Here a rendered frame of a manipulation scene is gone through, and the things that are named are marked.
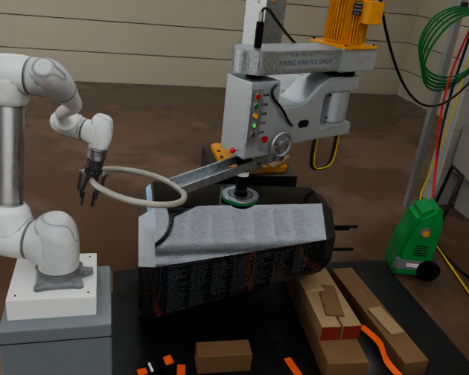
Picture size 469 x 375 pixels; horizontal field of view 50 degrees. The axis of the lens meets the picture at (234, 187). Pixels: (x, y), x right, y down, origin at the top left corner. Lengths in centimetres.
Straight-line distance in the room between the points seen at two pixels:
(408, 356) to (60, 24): 720
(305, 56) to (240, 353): 164
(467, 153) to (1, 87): 430
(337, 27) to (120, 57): 613
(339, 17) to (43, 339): 221
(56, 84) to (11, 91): 16
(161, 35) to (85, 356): 717
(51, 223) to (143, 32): 700
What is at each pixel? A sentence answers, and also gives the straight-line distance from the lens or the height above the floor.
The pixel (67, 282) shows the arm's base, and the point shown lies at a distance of 206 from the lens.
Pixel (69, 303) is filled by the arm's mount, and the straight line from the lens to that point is 203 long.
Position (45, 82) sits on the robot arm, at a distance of 184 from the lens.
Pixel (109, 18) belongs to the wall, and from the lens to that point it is 872.
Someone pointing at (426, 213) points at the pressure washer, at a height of 54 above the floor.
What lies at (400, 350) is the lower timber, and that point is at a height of 13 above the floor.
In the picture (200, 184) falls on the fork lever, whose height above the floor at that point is 101.
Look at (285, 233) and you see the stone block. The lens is 291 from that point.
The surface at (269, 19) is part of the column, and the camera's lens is 344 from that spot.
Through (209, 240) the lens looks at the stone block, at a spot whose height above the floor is 68.
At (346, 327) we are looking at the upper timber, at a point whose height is 24.
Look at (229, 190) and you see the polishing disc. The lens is 296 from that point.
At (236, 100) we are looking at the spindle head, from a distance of 269.
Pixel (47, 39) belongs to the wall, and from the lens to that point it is 881.
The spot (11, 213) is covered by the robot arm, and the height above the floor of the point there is 116.
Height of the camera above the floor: 209
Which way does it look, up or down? 24 degrees down
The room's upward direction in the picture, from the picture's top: 6 degrees clockwise
